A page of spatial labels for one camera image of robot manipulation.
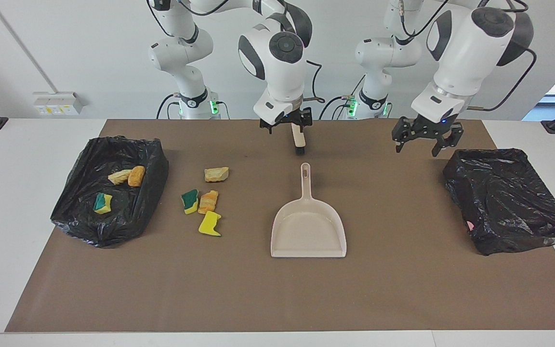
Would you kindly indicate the black bag lined bin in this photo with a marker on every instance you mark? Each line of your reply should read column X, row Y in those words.
column 113, row 221

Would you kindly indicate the white wall conduit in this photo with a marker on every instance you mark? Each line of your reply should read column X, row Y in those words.
column 6, row 24

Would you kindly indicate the brown table mat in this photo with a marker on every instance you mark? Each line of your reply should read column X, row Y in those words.
column 277, row 299

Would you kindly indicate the green yellow sponge piece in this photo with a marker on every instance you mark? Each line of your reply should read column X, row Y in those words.
column 190, row 200

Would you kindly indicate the beige plastic dustpan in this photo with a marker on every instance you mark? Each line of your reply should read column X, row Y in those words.
column 306, row 231

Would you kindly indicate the notched yellow sponge piece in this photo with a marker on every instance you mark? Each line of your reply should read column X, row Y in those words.
column 208, row 225

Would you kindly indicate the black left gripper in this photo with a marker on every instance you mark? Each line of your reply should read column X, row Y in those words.
column 431, row 127

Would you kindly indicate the beige hand brush black bristles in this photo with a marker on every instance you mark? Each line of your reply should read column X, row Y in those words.
column 298, row 140

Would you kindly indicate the black bin with pink scrap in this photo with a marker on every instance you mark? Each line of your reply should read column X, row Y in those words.
column 504, row 202

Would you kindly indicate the white wall socket box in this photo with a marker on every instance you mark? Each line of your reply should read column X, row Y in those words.
column 56, row 103

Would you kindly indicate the brown bread roll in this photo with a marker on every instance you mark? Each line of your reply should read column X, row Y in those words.
column 136, row 176

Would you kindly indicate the yellow sponge wedge green backing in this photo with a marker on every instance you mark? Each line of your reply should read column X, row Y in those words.
column 102, row 203

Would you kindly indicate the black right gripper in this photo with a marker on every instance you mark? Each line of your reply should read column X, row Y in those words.
column 292, row 119

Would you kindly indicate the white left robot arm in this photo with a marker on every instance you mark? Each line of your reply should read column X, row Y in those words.
column 465, row 53

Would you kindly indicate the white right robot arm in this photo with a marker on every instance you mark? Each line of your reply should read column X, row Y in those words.
column 282, row 72

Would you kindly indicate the orange striped croissant piece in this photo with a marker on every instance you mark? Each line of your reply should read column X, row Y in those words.
column 208, row 202
column 120, row 177

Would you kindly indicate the pale torn bread chunk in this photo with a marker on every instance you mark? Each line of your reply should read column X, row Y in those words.
column 216, row 174

